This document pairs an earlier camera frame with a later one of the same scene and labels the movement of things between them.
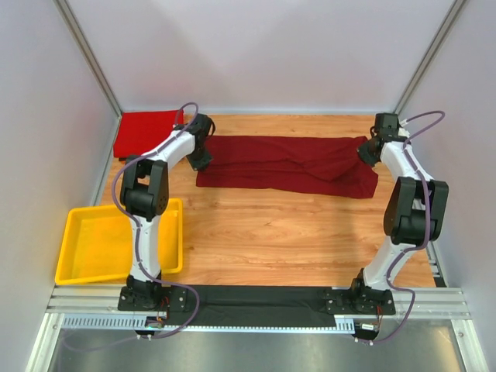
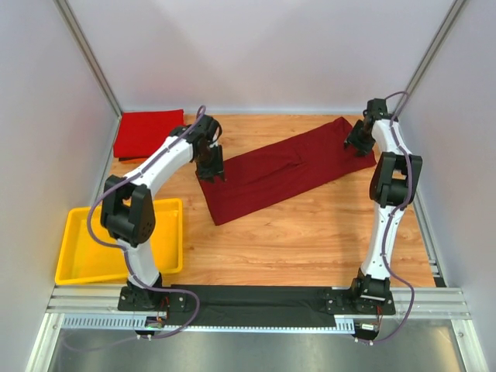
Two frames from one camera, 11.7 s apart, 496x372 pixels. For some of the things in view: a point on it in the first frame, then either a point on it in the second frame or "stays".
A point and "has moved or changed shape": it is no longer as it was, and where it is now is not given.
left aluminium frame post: (67, 15) stays
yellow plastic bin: (96, 244) stays
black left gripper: (200, 160) -> (210, 169)
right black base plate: (345, 301) stays
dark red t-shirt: (310, 165) has moved or changed shape
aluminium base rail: (102, 301) stays
